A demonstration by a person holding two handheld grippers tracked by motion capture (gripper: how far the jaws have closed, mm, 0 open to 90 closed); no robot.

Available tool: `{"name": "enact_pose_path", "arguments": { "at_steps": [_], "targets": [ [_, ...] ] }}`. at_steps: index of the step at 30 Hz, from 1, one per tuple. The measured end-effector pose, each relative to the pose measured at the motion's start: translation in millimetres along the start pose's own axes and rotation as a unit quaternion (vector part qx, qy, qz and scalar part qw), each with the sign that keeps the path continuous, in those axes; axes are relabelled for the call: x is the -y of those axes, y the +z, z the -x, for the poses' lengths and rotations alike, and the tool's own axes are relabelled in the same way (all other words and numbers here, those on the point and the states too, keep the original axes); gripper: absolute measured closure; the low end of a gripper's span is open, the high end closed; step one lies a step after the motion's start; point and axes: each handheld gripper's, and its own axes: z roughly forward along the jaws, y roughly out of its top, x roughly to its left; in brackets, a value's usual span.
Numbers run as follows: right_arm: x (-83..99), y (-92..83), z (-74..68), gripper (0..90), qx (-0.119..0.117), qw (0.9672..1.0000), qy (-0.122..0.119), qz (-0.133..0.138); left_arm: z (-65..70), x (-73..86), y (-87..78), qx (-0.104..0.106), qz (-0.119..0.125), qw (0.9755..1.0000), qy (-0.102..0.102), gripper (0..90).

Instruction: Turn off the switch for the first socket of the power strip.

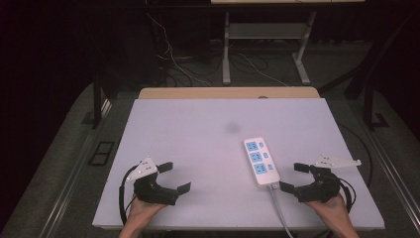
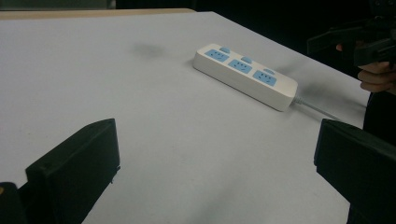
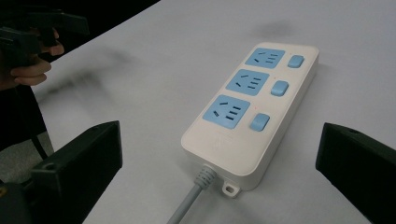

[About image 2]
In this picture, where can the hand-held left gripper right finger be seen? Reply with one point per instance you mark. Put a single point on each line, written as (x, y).
(358, 161)

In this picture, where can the white power strip blue sockets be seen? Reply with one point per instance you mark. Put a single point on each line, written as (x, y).
(246, 76)

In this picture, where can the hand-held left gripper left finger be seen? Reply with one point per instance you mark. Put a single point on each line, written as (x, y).
(74, 168)

